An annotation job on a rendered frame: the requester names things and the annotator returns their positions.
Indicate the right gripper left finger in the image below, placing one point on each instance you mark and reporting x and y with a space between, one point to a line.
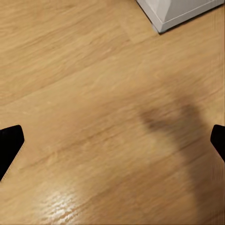
11 140

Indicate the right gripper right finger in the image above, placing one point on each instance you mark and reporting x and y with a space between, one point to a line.
218 139

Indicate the bookcase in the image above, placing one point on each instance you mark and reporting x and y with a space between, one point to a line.
165 14

